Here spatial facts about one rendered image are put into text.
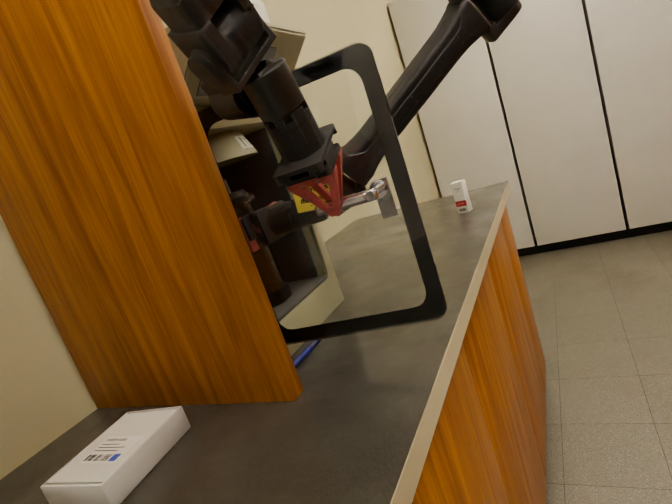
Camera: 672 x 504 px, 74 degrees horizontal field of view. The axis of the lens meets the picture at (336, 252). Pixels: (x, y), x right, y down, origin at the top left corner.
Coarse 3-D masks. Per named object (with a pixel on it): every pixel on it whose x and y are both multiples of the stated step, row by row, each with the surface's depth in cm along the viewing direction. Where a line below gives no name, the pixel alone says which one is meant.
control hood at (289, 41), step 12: (288, 36) 83; (300, 36) 87; (288, 48) 85; (300, 48) 89; (180, 60) 65; (288, 60) 88; (192, 72) 66; (192, 84) 67; (192, 96) 69; (204, 96) 71
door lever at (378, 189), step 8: (376, 184) 62; (384, 184) 62; (360, 192) 58; (368, 192) 58; (376, 192) 58; (384, 192) 62; (344, 200) 59; (352, 200) 59; (360, 200) 58; (368, 200) 58; (344, 208) 60
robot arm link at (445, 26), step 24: (456, 0) 65; (456, 24) 66; (480, 24) 67; (504, 24) 68; (432, 48) 68; (456, 48) 68; (408, 72) 71; (432, 72) 69; (408, 96) 70; (408, 120) 72
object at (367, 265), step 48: (336, 96) 60; (384, 96) 58; (240, 144) 67; (384, 144) 60; (240, 192) 69; (288, 192) 67; (288, 240) 69; (336, 240) 67; (384, 240) 64; (288, 288) 72; (336, 288) 69; (384, 288) 67; (432, 288) 64; (288, 336) 75; (336, 336) 72
